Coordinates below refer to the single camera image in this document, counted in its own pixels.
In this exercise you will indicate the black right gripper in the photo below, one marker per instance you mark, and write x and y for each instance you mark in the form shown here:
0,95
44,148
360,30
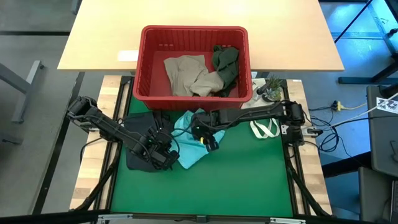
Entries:
203,123

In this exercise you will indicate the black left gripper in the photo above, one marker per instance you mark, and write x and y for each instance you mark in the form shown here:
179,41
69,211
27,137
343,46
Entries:
158,149

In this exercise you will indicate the teal shorts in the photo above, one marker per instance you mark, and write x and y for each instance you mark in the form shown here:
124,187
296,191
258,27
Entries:
189,149

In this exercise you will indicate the dark grey shorts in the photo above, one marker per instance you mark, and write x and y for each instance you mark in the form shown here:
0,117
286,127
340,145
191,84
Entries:
136,123

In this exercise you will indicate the dark green garment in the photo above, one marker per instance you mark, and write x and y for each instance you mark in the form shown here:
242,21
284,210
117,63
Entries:
227,65

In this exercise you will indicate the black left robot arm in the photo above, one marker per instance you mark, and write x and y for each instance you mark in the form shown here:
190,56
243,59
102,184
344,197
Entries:
105,126

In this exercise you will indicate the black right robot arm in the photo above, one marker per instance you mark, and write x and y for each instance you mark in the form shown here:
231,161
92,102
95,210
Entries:
258,113

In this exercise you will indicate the red plastic laundry bin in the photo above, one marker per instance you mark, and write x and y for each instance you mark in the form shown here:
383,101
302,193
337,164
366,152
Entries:
192,104

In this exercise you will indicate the beige garment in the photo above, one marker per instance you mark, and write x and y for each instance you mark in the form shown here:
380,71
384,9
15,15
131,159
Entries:
192,74

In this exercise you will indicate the cream canvas tote bag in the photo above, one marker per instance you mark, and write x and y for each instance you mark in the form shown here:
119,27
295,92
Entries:
264,129

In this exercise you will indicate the light wooden side board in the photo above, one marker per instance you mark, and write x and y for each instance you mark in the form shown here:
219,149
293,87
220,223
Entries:
105,90
298,93

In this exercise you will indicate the white paper label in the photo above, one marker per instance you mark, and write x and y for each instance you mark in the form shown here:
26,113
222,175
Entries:
128,56

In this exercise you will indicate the clear spray bottle black cap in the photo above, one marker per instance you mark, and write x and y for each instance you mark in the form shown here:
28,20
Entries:
262,88

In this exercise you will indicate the green work mat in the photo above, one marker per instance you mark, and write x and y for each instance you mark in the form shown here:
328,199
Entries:
284,161

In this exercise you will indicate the small potted succulent plant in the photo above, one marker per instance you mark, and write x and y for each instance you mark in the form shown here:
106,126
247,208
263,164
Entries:
273,91

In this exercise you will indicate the light wooden desk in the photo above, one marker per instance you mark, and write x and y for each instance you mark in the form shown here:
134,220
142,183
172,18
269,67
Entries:
202,12

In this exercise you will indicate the yellow power plug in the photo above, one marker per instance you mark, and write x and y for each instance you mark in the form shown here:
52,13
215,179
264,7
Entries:
337,106

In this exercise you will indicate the grey desk leg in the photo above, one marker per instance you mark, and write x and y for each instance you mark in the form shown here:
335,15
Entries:
21,84

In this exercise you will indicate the dark desk foot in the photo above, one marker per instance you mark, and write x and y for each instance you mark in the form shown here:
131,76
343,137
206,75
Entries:
367,79

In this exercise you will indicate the black equipment cart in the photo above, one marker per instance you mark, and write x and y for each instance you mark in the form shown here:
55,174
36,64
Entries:
382,140

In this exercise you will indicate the white fiducial marker tag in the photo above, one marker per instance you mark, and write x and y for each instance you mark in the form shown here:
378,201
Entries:
387,104

